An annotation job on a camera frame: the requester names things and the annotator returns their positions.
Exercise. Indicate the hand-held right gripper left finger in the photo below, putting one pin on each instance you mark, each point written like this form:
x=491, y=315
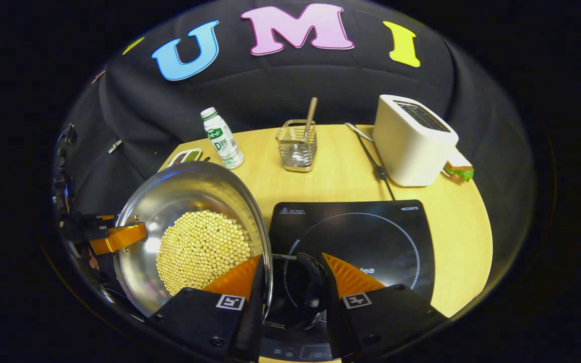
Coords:
x=252, y=322

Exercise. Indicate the white toaster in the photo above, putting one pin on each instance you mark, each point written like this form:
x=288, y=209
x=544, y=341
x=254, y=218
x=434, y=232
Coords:
x=406, y=146

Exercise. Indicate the white bottle with green label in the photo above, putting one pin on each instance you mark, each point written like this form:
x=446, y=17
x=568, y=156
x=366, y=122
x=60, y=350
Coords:
x=222, y=141

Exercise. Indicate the black induction cooktop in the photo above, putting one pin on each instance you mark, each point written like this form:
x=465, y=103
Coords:
x=371, y=227

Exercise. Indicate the pile of yellow beans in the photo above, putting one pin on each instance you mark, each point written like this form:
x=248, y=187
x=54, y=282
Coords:
x=202, y=252

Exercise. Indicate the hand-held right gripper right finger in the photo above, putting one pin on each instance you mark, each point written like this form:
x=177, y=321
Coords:
x=333, y=317

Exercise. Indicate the silver cloth clip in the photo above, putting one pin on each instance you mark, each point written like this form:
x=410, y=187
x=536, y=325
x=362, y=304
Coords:
x=115, y=146

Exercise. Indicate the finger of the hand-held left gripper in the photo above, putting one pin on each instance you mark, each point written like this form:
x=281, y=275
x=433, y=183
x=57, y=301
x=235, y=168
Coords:
x=119, y=238

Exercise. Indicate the sandwich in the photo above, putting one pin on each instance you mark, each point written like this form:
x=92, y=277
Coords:
x=459, y=169

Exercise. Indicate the white divided sauce dish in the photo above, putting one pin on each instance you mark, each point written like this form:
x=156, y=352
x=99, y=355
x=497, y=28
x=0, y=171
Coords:
x=185, y=157

